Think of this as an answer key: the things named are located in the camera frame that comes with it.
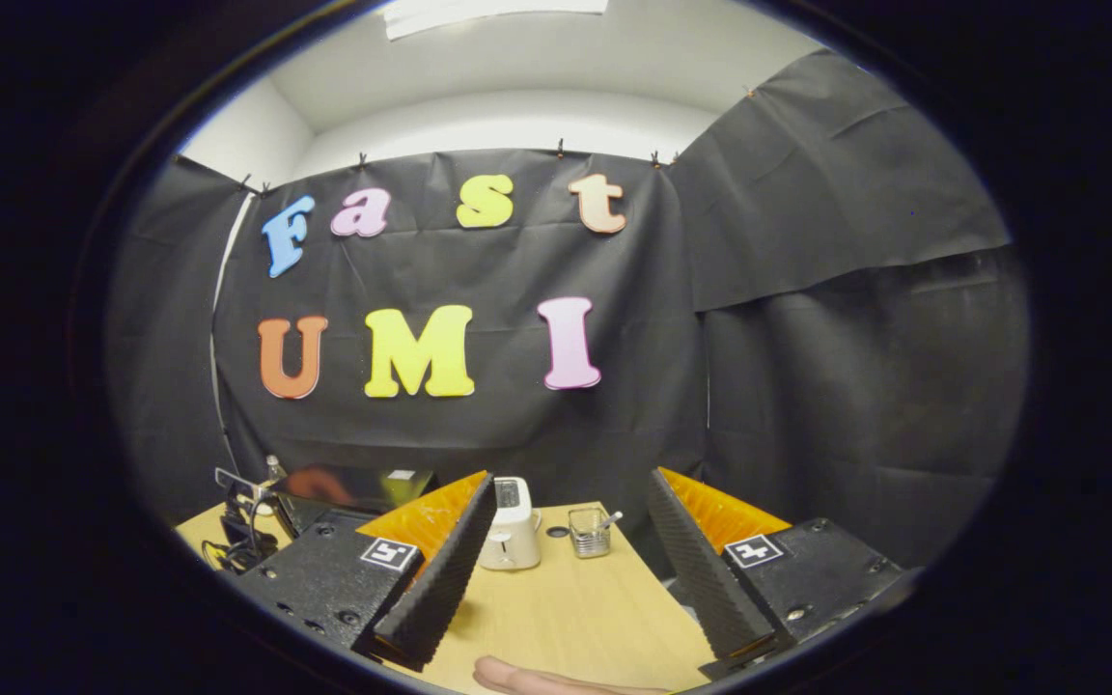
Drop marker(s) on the black backdrop cloth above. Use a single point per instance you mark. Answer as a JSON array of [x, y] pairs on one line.
[[517, 270]]

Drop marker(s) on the white toaster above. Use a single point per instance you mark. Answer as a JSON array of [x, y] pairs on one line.
[[513, 536]]

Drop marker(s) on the clear water bottle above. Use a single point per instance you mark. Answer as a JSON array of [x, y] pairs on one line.
[[274, 470]]

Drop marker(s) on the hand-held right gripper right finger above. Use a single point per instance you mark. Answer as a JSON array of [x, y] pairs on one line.
[[701, 569]]

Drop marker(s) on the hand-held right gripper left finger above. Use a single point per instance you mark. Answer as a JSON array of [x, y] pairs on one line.
[[440, 579]]

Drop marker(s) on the black electric oven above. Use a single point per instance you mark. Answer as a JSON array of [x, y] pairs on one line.
[[373, 490]]

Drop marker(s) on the metal spoon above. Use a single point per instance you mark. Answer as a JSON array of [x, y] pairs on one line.
[[611, 520]]

